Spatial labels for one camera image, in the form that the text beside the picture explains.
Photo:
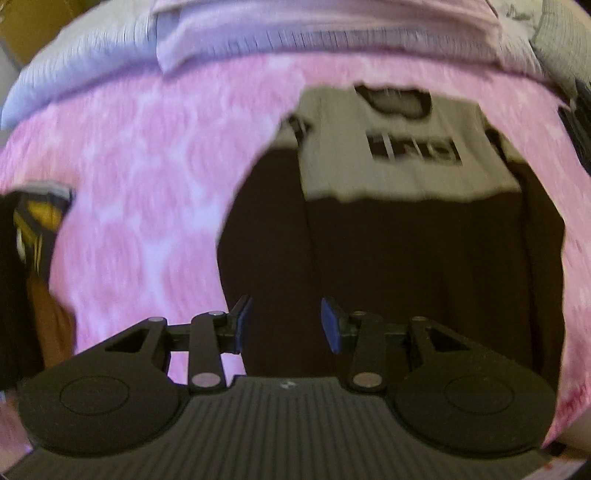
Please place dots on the stack of folded dark clothes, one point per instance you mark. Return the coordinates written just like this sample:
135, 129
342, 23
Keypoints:
579, 134

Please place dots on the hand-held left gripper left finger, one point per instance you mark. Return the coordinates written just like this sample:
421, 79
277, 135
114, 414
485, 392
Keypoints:
244, 324

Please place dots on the grey knit pillow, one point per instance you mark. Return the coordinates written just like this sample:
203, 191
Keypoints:
563, 41

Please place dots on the brown and grey sweater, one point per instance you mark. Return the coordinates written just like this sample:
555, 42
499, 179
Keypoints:
392, 254

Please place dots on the pink floral blanket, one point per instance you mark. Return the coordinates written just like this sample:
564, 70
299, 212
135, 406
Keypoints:
138, 184

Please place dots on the white cloth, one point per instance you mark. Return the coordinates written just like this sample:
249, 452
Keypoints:
515, 16

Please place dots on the black and yellow garment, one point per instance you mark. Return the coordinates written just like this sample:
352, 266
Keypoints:
34, 217

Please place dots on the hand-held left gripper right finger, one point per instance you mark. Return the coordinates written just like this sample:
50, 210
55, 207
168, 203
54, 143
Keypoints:
330, 324

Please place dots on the orange-brown garment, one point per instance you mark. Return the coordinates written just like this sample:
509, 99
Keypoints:
53, 318

